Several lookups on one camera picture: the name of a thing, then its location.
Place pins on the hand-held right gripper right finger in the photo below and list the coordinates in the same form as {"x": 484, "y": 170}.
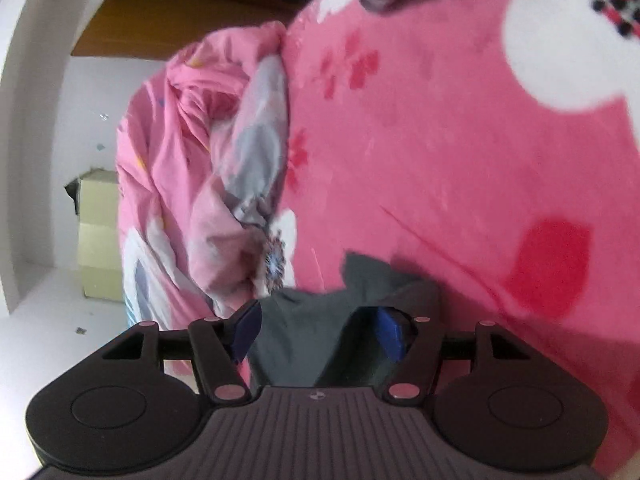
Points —
{"x": 390, "y": 332}

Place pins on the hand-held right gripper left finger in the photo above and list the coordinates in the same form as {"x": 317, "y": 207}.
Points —
{"x": 246, "y": 327}

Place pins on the dark grey pants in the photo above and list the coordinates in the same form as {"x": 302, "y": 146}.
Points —
{"x": 300, "y": 340}

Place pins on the pink patterned quilt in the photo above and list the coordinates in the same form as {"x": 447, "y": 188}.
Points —
{"x": 200, "y": 170}

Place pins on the pale green cabinet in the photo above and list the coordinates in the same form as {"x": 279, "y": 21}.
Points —
{"x": 100, "y": 240}

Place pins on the pink floral fleece blanket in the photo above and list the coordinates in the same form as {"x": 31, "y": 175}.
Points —
{"x": 450, "y": 160}

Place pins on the brown wooden door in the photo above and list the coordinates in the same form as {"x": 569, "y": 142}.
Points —
{"x": 175, "y": 25}

